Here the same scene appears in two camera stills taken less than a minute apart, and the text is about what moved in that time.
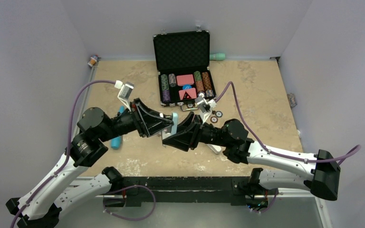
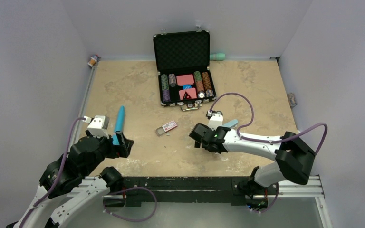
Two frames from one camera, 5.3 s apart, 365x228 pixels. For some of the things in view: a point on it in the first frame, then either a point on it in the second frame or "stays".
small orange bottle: [93, 60] stays
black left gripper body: [135, 119] to [110, 150]
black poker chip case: [183, 61] stays
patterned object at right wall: [292, 99] stays
